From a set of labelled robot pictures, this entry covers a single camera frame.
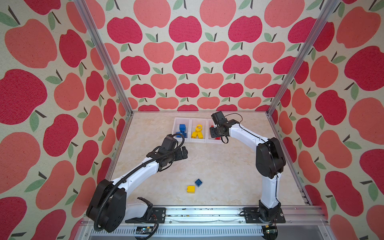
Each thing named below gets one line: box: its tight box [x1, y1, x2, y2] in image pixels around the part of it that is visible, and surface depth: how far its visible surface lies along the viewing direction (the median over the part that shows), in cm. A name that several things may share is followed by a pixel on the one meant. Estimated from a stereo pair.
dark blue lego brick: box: [194, 178, 203, 188], surface depth 86 cm
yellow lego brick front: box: [187, 185, 196, 194], surface depth 83 cm
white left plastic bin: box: [172, 117, 191, 143], surface depth 108 cm
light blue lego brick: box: [179, 124, 186, 133], surface depth 109 cm
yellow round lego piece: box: [195, 124, 203, 133], surface depth 110 cm
